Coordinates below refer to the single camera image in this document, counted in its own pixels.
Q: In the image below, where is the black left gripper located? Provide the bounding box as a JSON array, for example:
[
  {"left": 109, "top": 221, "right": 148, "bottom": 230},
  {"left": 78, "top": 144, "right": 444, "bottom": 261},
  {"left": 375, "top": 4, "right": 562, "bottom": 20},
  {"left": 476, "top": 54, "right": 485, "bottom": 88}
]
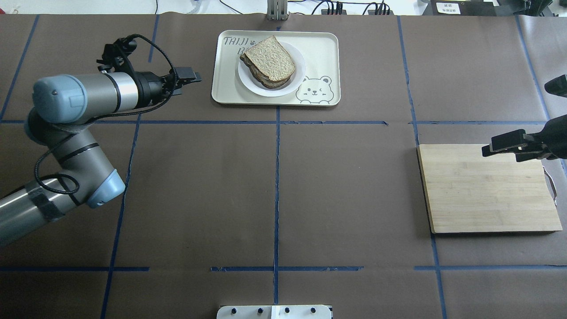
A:
[{"left": 134, "top": 67, "right": 202, "bottom": 109}]

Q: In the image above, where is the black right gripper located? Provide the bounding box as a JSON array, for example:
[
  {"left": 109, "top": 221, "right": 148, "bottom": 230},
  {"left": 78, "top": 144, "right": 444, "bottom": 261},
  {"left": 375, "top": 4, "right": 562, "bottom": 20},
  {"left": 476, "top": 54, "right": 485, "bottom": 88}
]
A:
[{"left": 482, "top": 117, "right": 567, "bottom": 162}]

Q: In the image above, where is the white round plate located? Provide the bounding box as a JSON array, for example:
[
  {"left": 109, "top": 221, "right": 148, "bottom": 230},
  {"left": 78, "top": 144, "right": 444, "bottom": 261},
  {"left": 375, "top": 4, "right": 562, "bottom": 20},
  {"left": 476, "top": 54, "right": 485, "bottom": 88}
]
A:
[{"left": 237, "top": 42, "right": 307, "bottom": 97}]

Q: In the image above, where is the brown top bread slice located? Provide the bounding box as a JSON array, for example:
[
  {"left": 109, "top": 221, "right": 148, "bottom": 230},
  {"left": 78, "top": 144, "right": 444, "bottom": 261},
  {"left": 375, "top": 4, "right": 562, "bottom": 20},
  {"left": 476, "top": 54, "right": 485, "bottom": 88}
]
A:
[{"left": 240, "top": 35, "right": 296, "bottom": 85}]

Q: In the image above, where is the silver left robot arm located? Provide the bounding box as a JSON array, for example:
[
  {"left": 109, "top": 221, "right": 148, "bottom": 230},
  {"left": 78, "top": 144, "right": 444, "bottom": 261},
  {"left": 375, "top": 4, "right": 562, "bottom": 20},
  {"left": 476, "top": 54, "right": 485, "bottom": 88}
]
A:
[{"left": 0, "top": 67, "right": 201, "bottom": 246}]

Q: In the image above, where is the wooden cutting board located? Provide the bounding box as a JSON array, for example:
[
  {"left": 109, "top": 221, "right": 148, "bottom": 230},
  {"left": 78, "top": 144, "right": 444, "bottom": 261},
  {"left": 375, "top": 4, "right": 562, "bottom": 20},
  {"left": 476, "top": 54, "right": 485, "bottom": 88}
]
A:
[{"left": 417, "top": 144, "right": 563, "bottom": 234}]

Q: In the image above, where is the cream bear tray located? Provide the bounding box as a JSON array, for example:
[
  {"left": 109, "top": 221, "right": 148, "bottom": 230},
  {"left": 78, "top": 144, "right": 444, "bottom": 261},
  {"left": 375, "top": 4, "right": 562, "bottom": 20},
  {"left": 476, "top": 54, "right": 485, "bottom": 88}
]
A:
[{"left": 211, "top": 30, "right": 342, "bottom": 107}]

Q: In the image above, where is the black power box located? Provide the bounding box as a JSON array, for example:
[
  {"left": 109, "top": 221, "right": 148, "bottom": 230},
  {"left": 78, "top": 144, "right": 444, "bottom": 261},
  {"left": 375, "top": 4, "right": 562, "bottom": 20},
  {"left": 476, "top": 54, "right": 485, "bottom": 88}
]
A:
[{"left": 422, "top": 0, "right": 497, "bottom": 16}]

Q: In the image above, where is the orange black connector block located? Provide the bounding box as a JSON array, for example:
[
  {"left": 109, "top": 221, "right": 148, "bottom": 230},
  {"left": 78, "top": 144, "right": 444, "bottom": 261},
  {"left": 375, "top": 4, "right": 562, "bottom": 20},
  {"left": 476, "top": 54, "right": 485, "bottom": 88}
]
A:
[{"left": 317, "top": 0, "right": 348, "bottom": 16}]

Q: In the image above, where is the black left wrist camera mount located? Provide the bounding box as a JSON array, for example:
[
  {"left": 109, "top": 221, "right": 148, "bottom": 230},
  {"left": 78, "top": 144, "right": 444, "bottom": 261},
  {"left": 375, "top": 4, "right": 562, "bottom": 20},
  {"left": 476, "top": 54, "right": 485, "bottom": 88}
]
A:
[{"left": 97, "top": 38, "right": 137, "bottom": 75}]

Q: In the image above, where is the aluminium frame post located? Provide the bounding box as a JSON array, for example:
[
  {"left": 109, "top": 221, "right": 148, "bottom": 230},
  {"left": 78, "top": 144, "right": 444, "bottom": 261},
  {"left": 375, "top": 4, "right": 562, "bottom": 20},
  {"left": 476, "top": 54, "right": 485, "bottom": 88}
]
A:
[{"left": 267, "top": 0, "right": 289, "bottom": 21}]

